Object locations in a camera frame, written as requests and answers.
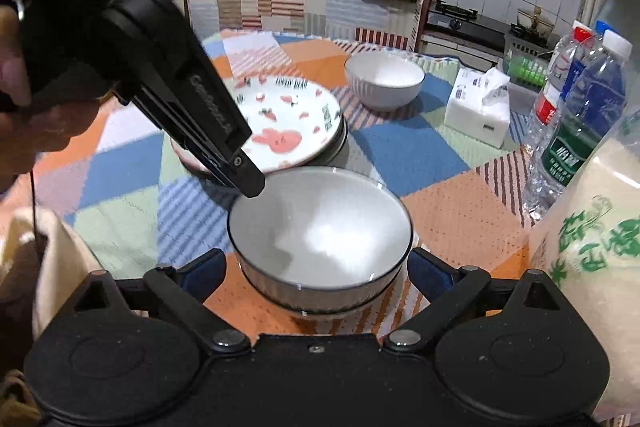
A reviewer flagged red label water bottle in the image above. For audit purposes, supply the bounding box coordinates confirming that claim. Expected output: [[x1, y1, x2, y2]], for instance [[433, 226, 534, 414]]
[[523, 20, 593, 156]]

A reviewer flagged black gas stove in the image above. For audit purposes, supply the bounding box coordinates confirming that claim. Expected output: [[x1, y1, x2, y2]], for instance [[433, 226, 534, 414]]
[[423, 0, 510, 52]]

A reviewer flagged striped counter cloth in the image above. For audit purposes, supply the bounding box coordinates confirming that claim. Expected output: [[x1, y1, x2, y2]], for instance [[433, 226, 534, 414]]
[[178, 0, 432, 52]]

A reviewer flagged white tissue pack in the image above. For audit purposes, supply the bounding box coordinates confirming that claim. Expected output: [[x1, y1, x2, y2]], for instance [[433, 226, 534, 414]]
[[444, 67, 511, 148]]

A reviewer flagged white pot on stove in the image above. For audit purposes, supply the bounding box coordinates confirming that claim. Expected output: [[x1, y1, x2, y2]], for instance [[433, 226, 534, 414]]
[[516, 5, 554, 39]]

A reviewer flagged green label water bottle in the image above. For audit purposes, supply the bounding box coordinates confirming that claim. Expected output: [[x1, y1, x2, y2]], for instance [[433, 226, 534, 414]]
[[523, 30, 632, 221]]

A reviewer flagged green dish basket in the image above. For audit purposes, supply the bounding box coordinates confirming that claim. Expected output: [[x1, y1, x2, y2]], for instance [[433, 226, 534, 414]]
[[502, 34, 552, 92]]

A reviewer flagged clear rice bag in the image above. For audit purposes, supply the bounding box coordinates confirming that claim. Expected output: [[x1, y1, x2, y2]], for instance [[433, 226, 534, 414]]
[[529, 107, 640, 426]]

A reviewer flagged large white plate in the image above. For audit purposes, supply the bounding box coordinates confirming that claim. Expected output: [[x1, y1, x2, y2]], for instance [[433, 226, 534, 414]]
[[170, 118, 348, 187]]

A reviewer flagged blue cap water bottle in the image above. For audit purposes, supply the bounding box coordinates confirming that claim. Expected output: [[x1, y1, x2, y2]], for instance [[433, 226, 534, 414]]
[[561, 20, 615, 102]]

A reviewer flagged person left hand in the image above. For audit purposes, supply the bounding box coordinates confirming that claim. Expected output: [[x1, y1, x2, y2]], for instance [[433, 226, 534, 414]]
[[1, 0, 108, 192]]

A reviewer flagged white bowl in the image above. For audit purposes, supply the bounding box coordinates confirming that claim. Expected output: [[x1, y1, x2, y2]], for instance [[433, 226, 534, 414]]
[[345, 51, 426, 113], [228, 167, 413, 291], [238, 256, 406, 319]]

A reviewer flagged white rabbit carrot plate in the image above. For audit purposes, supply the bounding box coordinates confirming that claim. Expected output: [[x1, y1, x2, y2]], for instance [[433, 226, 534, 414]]
[[169, 74, 344, 174]]

